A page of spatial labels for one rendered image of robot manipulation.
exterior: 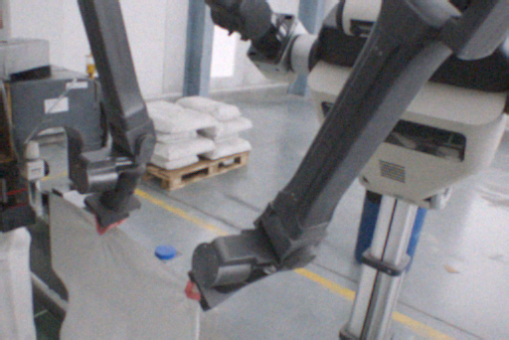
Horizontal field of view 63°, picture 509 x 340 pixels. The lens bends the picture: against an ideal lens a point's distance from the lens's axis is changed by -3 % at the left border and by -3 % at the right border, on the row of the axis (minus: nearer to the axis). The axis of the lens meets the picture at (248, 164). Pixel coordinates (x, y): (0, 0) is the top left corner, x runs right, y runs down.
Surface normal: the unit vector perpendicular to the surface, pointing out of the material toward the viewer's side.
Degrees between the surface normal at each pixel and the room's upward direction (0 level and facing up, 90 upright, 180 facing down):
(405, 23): 96
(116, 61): 98
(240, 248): 33
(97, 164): 97
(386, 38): 96
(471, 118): 40
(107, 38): 98
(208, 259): 77
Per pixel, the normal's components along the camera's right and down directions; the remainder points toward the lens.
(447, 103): -0.30, -0.59
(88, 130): 0.79, 0.28
